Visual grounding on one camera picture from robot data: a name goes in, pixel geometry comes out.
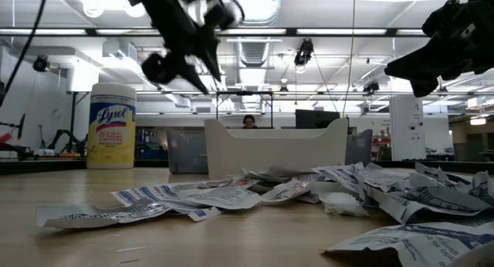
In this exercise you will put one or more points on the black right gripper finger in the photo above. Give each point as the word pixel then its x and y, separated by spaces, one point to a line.
pixel 417 66

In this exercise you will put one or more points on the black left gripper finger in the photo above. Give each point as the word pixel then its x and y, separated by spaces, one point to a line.
pixel 195 78
pixel 214 62

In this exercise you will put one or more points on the white plastic bin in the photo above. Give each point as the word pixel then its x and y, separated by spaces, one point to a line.
pixel 270 151

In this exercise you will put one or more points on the small white printed packet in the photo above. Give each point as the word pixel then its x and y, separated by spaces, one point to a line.
pixel 224 197
pixel 424 205
pixel 440 174
pixel 285 171
pixel 417 244
pixel 482 186
pixel 382 176

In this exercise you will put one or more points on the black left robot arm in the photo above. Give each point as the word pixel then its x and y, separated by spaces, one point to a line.
pixel 1 93

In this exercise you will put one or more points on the black ceiling spotlight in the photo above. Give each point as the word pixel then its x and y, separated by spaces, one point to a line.
pixel 40 63
pixel 370 87

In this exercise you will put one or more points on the person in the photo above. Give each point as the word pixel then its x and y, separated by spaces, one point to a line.
pixel 249 122

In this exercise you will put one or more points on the white square column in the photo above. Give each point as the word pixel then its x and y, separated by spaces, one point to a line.
pixel 405 136

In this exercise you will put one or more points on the blue storage shelf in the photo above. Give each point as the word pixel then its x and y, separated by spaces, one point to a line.
pixel 150 147

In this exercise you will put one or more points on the yellow Lysol wipes canister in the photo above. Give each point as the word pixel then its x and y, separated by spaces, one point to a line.
pixel 112 143

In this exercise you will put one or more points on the black computer monitor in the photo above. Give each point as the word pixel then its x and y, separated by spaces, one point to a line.
pixel 312 118

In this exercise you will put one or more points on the red printed white packet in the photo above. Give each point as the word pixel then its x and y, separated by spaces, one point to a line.
pixel 285 190
pixel 243 182

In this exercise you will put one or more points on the blue striped white packet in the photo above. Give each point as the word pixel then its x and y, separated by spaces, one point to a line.
pixel 154 195
pixel 339 174

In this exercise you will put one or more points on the silver foil packet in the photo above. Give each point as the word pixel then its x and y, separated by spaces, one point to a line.
pixel 96 217

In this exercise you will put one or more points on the black hanging camera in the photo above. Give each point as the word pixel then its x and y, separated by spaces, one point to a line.
pixel 305 51

